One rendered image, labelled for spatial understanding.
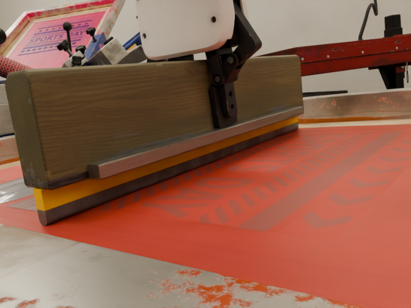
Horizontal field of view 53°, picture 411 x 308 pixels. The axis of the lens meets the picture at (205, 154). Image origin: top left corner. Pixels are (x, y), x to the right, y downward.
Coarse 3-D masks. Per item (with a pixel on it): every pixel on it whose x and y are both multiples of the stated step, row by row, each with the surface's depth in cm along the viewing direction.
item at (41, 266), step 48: (336, 96) 58; (384, 96) 54; (0, 144) 60; (0, 240) 13; (48, 240) 12; (0, 288) 9; (48, 288) 9; (96, 288) 9; (144, 288) 8; (192, 288) 8; (240, 288) 8
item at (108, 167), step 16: (272, 112) 47; (288, 112) 48; (224, 128) 38; (240, 128) 40; (256, 128) 42; (160, 144) 33; (176, 144) 33; (192, 144) 34; (208, 144) 36; (112, 160) 28; (128, 160) 29; (144, 160) 30; (160, 160) 31; (96, 176) 27
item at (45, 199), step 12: (288, 120) 53; (252, 132) 46; (264, 132) 48; (216, 144) 41; (228, 144) 42; (180, 156) 37; (192, 156) 38; (144, 168) 33; (156, 168) 34; (84, 180) 29; (96, 180) 29; (108, 180) 30; (120, 180) 31; (36, 192) 26; (48, 192) 26; (60, 192) 27; (72, 192) 28; (84, 192) 29; (36, 204) 27; (48, 204) 26; (60, 204) 27
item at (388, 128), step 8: (304, 128) 56; (312, 128) 55; (320, 128) 54; (328, 128) 53; (336, 128) 52; (344, 128) 51; (352, 128) 50; (360, 128) 50; (368, 128) 49; (376, 128) 48; (384, 128) 47; (392, 128) 46; (400, 128) 46; (408, 128) 45
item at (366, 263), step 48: (384, 192) 24; (96, 240) 23; (144, 240) 22; (192, 240) 21; (240, 240) 20; (288, 240) 19; (384, 240) 18; (288, 288) 15; (336, 288) 14; (384, 288) 14
